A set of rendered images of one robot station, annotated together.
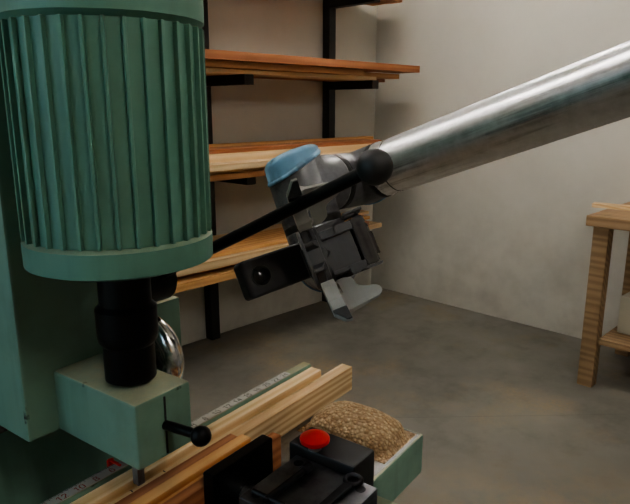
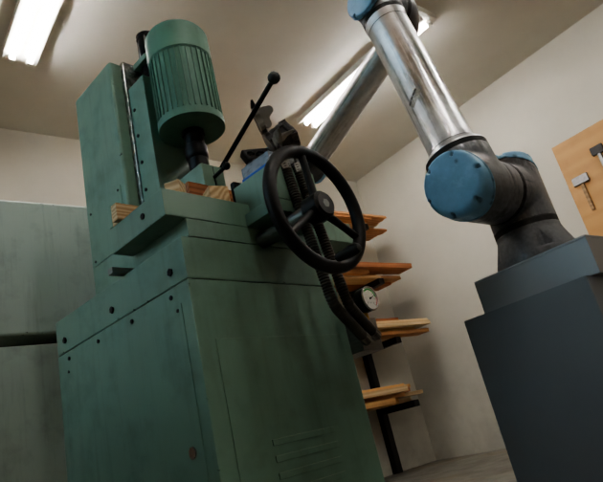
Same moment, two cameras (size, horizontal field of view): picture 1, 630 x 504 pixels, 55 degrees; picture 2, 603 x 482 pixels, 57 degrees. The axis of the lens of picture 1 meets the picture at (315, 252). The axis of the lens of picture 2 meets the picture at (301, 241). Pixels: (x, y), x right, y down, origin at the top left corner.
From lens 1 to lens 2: 1.19 m
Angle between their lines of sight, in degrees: 33
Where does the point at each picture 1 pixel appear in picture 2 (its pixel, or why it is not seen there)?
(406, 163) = (319, 139)
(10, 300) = (154, 155)
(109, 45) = (181, 53)
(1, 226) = (150, 131)
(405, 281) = (462, 443)
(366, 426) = not seen: hidden behind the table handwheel
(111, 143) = (184, 75)
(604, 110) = (373, 69)
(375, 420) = not seen: hidden behind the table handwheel
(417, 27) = (404, 244)
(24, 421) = not seen: hidden behind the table
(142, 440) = (205, 176)
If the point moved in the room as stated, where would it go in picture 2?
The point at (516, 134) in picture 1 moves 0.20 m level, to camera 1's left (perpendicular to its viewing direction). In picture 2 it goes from (351, 98) to (288, 115)
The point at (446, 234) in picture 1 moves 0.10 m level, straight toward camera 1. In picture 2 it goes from (479, 385) to (478, 384)
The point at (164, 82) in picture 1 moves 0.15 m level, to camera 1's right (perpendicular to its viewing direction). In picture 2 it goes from (198, 61) to (253, 45)
